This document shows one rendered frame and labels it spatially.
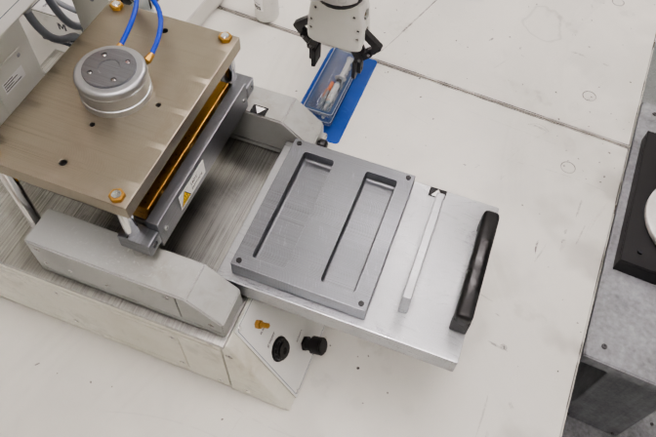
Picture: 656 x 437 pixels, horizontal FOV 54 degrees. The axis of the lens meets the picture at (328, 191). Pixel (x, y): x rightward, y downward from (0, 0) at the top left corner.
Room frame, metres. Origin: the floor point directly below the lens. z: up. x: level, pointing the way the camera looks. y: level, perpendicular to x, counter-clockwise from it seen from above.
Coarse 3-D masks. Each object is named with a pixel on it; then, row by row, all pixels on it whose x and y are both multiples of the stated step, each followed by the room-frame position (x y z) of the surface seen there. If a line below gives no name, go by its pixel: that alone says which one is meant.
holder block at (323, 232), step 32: (288, 160) 0.50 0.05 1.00; (320, 160) 0.51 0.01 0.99; (352, 160) 0.51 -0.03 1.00; (288, 192) 0.46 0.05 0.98; (320, 192) 0.45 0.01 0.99; (352, 192) 0.46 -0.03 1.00; (384, 192) 0.47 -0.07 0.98; (256, 224) 0.40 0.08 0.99; (288, 224) 0.41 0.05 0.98; (320, 224) 0.41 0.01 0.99; (352, 224) 0.42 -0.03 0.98; (384, 224) 0.41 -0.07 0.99; (256, 256) 0.37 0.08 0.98; (288, 256) 0.37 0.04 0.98; (320, 256) 0.36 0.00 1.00; (352, 256) 0.38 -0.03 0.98; (384, 256) 0.37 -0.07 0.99; (288, 288) 0.33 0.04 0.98; (320, 288) 0.32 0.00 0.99; (352, 288) 0.33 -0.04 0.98
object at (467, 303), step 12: (492, 216) 0.42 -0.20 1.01; (480, 228) 0.41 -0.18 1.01; (492, 228) 0.41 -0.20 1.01; (480, 240) 0.39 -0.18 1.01; (492, 240) 0.39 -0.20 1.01; (480, 252) 0.37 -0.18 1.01; (468, 264) 0.37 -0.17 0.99; (480, 264) 0.36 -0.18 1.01; (468, 276) 0.34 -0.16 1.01; (480, 276) 0.34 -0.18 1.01; (468, 288) 0.33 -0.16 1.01; (480, 288) 0.33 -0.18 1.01; (468, 300) 0.31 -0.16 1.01; (456, 312) 0.30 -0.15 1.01; (468, 312) 0.30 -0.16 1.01; (456, 324) 0.29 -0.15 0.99; (468, 324) 0.29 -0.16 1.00
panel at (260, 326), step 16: (256, 304) 0.34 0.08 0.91; (240, 320) 0.31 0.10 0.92; (256, 320) 0.32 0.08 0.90; (272, 320) 0.33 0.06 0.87; (288, 320) 0.35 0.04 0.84; (304, 320) 0.36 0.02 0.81; (240, 336) 0.29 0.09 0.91; (256, 336) 0.31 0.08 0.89; (272, 336) 0.32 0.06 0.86; (288, 336) 0.33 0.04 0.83; (304, 336) 0.35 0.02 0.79; (320, 336) 0.36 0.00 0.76; (256, 352) 0.29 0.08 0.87; (272, 352) 0.30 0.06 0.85; (304, 352) 0.33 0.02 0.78; (272, 368) 0.28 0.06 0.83; (288, 368) 0.30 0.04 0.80; (304, 368) 0.31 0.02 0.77; (288, 384) 0.28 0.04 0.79
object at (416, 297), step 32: (416, 192) 0.48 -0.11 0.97; (448, 192) 0.48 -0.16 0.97; (416, 224) 0.43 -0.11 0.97; (448, 224) 0.43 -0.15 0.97; (416, 256) 0.36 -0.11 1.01; (448, 256) 0.39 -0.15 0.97; (256, 288) 0.33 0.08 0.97; (384, 288) 0.34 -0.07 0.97; (416, 288) 0.34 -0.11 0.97; (448, 288) 0.35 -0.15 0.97; (320, 320) 0.30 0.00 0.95; (352, 320) 0.30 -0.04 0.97; (384, 320) 0.30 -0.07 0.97; (416, 320) 0.30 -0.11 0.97; (448, 320) 0.30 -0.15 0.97; (416, 352) 0.27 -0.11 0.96; (448, 352) 0.27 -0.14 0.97
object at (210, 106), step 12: (216, 96) 0.55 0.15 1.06; (204, 108) 0.52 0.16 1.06; (216, 108) 0.53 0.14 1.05; (204, 120) 0.51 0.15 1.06; (192, 132) 0.49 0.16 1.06; (180, 144) 0.47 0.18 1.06; (192, 144) 0.47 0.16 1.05; (180, 156) 0.45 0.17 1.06; (168, 168) 0.43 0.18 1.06; (156, 180) 0.41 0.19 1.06; (168, 180) 0.42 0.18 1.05; (156, 192) 0.40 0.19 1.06; (144, 204) 0.38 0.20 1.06; (144, 216) 0.38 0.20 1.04
